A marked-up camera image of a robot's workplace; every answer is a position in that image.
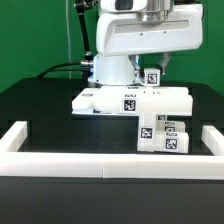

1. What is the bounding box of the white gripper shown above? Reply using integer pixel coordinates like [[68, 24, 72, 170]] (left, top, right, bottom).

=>
[[96, 4, 203, 78]]

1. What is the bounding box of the white chair back frame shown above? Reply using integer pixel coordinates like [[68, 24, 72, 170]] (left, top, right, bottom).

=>
[[72, 86, 193, 116]]

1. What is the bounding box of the white chair seat part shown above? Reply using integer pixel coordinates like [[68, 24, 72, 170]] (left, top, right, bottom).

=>
[[137, 113, 156, 152]]

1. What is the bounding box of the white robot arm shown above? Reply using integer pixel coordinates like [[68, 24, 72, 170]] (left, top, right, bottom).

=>
[[74, 0, 204, 86]]

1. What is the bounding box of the white marker base sheet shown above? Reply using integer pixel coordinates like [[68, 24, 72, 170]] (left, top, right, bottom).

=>
[[72, 110, 138, 116]]

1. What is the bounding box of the black cable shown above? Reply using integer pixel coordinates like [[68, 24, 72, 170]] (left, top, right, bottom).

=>
[[35, 61, 96, 80]]

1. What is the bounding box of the white U-shaped boundary frame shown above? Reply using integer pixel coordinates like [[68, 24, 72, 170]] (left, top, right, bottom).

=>
[[0, 121, 224, 180]]

